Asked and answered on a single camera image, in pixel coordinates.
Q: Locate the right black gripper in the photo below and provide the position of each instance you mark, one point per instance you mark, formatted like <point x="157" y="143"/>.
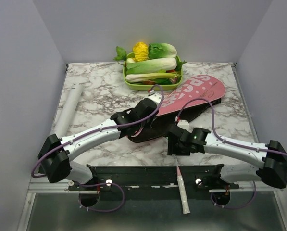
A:
<point x="178" y="149"/>

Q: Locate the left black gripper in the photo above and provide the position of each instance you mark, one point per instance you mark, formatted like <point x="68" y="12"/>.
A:
<point x="152" y="121"/>

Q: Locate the white shuttlecock tube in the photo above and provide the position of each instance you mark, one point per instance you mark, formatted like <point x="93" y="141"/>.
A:
<point x="67" y="113"/>

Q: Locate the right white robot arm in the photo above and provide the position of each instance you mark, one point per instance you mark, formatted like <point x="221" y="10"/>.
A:
<point x="264" y="162"/>

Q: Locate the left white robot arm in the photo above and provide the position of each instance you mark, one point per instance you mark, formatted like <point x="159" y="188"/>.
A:
<point x="57" y="154"/>

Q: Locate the green vegetable basket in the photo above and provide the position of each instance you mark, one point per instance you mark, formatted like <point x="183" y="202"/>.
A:
<point x="144" y="87"/>

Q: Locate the white green celery stalk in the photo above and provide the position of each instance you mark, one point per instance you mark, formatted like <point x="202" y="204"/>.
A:
<point x="133" y="78"/>

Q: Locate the white green napa cabbage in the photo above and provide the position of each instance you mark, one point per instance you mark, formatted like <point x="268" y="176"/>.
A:
<point x="151" y="66"/>

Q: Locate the yellow leafy vegetable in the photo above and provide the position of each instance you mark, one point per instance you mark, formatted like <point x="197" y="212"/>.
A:
<point x="141" y="52"/>

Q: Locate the dark green lettuce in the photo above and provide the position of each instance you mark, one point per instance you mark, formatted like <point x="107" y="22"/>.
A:
<point x="161" y="50"/>

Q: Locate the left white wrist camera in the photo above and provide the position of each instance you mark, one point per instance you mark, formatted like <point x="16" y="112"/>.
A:
<point x="155" y="97"/>

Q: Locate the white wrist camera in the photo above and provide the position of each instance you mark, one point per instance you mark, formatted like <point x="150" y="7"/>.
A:
<point x="184" y="124"/>
<point x="155" y="97"/>

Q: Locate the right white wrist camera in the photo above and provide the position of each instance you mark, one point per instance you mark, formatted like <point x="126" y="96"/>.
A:
<point x="184" y="124"/>

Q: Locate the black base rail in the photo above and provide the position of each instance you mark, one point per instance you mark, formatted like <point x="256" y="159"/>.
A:
<point x="159" y="182"/>

